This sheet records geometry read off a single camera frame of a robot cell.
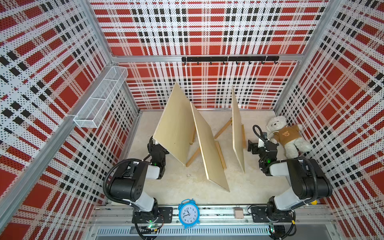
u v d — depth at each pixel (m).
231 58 0.91
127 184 0.45
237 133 0.85
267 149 0.71
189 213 0.72
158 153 0.70
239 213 0.74
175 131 0.84
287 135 0.96
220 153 0.92
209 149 0.83
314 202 0.46
